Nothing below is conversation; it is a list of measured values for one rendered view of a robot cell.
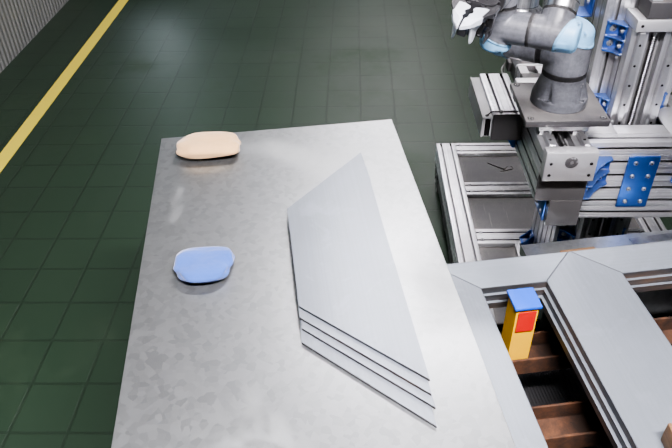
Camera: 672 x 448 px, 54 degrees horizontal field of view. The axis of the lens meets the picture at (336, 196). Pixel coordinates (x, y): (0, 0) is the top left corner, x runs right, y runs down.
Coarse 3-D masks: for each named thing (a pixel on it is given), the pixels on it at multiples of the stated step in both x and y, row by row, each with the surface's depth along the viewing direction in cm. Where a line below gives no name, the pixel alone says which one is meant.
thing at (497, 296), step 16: (640, 272) 154; (656, 272) 155; (496, 288) 151; (512, 288) 152; (544, 288) 153; (640, 288) 155; (656, 288) 156; (496, 304) 152; (544, 304) 151; (560, 320) 145; (560, 336) 144; (576, 336) 139; (576, 352) 138; (576, 368) 137; (592, 368) 133; (592, 384) 132; (592, 400) 131; (608, 400) 127; (608, 416) 126; (608, 432) 125; (624, 432) 122
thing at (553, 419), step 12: (540, 408) 142; (552, 408) 142; (564, 408) 143; (576, 408) 144; (588, 408) 144; (540, 420) 144; (552, 420) 144; (564, 420) 144; (576, 420) 144; (588, 420) 144; (552, 432) 142; (564, 432) 142; (576, 432) 142; (588, 432) 137; (600, 432) 137; (552, 444) 137; (564, 444) 138; (576, 444) 138; (588, 444) 139; (600, 444) 139
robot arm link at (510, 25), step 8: (504, 8) 149; (512, 8) 147; (496, 16) 148; (504, 16) 148; (512, 16) 148; (520, 16) 148; (528, 16) 147; (496, 24) 149; (504, 24) 148; (512, 24) 148; (520, 24) 147; (496, 32) 150; (504, 32) 149; (512, 32) 148; (520, 32) 147; (480, 40) 154; (488, 40) 152; (496, 40) 151; (504, 40) 151; (512, 40) 150; (520, 40) 149; (488, 48) 153; (496, 48) 152; (504, 48) 153
